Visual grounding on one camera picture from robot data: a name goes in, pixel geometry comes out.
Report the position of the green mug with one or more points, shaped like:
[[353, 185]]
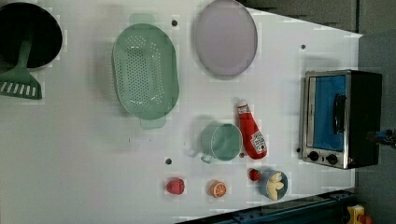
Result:
[[220, 141]]

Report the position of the blue bowl with banana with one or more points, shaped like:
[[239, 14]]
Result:
[[273, 184]]

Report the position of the orange half slice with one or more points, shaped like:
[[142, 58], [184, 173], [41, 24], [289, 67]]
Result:
[[218, 189]]

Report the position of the small red strawberry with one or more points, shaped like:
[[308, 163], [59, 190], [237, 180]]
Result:
[[254, 175]]

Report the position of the red ketchup bottle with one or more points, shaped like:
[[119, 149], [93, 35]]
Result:
[[253, 140]]

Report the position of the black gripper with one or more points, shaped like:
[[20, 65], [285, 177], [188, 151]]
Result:
[[386, 138]]

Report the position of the black steel toaster oven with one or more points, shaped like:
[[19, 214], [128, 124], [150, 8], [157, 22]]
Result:
[[340, 109]]

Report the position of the large red strawberry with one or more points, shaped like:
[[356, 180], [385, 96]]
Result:
[[175, 186]]

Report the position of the green slotted spatula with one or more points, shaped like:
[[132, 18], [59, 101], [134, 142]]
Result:
[[18, 82]]

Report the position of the green oval colander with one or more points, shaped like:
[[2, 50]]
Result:
[[144, 63]]

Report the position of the lilac round plate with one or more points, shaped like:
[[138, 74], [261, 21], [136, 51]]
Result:
[[226, 38]]

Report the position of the black round pot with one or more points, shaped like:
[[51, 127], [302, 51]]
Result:
[[19, 20]]

